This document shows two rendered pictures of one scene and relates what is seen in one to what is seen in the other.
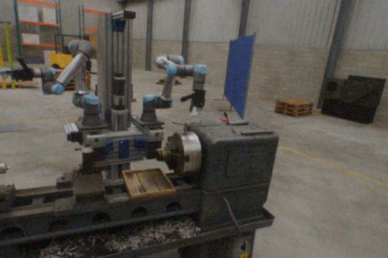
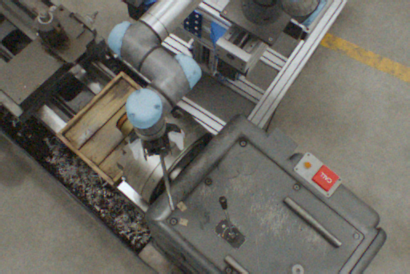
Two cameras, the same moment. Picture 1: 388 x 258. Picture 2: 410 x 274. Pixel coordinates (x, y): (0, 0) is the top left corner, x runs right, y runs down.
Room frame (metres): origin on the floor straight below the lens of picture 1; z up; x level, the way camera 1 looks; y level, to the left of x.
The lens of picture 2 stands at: (1.61, -0.42, 2.63)
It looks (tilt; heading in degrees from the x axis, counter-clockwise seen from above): 71 degrees down; 59
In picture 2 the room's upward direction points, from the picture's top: 7 degrees clockwise
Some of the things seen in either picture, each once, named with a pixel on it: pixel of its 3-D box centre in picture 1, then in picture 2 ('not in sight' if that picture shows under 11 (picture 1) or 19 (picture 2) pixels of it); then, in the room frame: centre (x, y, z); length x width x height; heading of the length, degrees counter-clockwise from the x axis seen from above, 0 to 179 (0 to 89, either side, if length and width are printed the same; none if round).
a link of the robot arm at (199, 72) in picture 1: (199, 73); (146, 111); (1.70, -0.02, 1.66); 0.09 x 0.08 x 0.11; 25
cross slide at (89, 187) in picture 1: (88, 178); (46, 56); (1.49, 0.64, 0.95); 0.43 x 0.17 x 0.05; 25
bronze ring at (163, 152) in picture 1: (163, 155); (133, 126); (1.68, 0.18, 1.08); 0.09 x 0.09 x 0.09; 25
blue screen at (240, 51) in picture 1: (234, 75); not in sight; (8.47, -1.21, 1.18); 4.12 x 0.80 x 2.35; 1
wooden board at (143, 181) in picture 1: (147, 181); (118, 127); (1.64, 0.28, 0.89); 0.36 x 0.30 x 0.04; 25
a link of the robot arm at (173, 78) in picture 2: (191, 71); (170, 75); (1.78, 0.04, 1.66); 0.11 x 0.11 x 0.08; 25
